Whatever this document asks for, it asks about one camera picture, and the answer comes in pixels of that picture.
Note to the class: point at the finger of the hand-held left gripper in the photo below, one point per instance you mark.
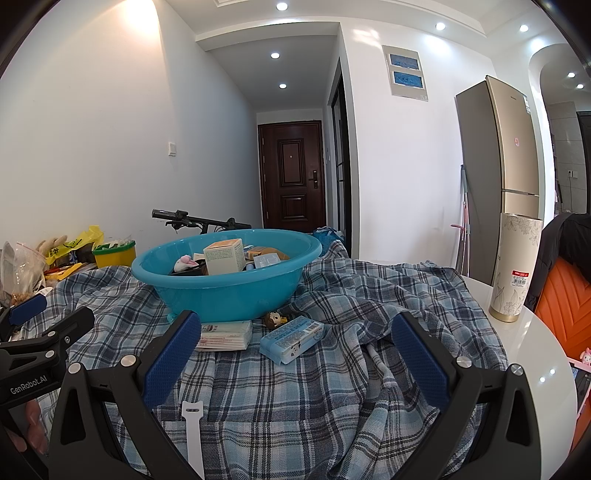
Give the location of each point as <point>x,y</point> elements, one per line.
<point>69,325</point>
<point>27,308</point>

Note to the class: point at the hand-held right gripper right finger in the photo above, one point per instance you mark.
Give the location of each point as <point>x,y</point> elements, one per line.
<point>420,364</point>

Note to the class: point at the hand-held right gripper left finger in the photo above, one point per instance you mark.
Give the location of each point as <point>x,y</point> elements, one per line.
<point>171,360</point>

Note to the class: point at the white tissue pack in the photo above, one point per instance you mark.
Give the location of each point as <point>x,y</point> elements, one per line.
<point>226,337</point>

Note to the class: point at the blue plastic basin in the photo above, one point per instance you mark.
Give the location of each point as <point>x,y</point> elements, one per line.
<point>231,295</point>

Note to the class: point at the light blue barcode packet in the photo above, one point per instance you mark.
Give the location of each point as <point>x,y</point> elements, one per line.
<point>288,341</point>

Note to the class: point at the white round desktop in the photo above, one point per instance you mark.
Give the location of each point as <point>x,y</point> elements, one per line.
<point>531,360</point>

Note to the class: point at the person's left hand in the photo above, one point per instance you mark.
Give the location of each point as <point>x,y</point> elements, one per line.
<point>37,424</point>

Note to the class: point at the clear zip bag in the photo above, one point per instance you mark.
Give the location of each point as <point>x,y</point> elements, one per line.
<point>21,267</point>

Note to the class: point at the yellow flat box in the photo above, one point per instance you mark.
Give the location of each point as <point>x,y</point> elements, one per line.
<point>69,270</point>

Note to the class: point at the beige plush toy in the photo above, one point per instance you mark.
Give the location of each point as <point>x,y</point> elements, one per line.
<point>51,244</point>

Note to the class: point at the yellow green-rimmed container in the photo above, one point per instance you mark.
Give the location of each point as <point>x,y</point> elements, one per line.
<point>115,258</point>

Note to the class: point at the yellow plastic bag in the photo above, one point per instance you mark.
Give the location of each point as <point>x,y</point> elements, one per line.
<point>78,242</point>

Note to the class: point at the black flat box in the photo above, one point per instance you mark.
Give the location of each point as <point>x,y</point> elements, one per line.
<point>200,270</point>

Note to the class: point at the white pink plush toy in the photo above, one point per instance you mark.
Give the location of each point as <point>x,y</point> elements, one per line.
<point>184,264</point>

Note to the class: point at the small brown toy figure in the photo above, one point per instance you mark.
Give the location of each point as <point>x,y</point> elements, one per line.
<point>275,319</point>

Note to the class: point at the beige cardboard box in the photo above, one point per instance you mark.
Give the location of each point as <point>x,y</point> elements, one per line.
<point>225,258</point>

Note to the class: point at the blue plaid cloth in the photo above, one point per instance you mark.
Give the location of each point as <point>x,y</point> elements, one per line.
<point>300,406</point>

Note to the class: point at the floral cylinder box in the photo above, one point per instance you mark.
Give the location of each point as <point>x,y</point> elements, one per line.
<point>515,267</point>

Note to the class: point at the small light blue box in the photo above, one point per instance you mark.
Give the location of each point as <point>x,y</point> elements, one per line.
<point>266,261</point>

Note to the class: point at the orange small box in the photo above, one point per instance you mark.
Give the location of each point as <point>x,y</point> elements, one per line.
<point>258,251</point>

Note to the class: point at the black bicycle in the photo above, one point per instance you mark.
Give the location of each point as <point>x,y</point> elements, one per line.
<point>184,217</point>

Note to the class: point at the orange chair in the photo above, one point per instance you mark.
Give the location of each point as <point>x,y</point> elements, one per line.
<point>568,304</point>

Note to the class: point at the blue plastic bag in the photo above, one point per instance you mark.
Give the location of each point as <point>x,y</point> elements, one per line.
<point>328,234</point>

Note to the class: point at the pink cartoon stand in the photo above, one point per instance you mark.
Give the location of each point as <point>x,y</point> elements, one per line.
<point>582,360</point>

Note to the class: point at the gold refrigerator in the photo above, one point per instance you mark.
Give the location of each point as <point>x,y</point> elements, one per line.
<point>489,184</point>

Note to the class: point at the black framed glass door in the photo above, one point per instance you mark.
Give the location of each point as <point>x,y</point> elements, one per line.
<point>341,161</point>

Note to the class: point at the brown entrance door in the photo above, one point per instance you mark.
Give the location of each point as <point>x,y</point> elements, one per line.
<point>291,175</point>

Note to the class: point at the wall electrical panel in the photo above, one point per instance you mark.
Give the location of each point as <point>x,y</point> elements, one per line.
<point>406,74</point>

